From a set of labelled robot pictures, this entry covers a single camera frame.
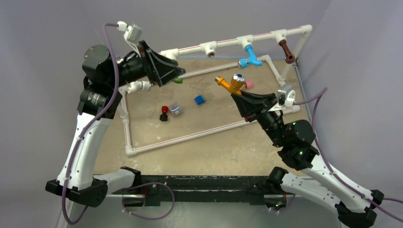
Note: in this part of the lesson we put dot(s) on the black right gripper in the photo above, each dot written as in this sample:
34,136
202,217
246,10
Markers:
251,106

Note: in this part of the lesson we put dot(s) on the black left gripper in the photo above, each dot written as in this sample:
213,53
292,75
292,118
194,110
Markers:
158,67

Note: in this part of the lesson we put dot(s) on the orange water faucet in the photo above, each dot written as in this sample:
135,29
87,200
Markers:
235,85

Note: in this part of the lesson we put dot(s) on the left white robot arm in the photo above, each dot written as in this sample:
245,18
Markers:
98,104

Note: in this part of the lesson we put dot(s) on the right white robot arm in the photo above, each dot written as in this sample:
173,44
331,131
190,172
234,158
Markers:
352,204

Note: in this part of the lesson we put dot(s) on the green water faucet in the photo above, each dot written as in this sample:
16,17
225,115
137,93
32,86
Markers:
178,80

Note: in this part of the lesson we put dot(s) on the white water faucet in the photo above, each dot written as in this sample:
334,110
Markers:
139,86

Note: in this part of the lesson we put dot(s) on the blue water faucet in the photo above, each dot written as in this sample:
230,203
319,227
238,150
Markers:
250,60

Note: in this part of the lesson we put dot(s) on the brown water faucet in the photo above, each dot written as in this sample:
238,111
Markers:
289,56

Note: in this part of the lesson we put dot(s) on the pink capped small bottle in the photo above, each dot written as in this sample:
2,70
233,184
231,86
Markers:
248,85

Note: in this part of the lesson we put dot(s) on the clear plastic small box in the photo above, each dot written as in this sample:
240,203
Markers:
175,109

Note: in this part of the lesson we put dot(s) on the blue cube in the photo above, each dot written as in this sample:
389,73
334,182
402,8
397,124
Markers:
199,100

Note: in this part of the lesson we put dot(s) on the red black knob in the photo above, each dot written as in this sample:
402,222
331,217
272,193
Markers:
164,116

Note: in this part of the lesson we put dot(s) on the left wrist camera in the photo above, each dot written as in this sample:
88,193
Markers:
133,33

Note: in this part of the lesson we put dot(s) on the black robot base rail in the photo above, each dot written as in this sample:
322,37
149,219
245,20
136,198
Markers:
254,190

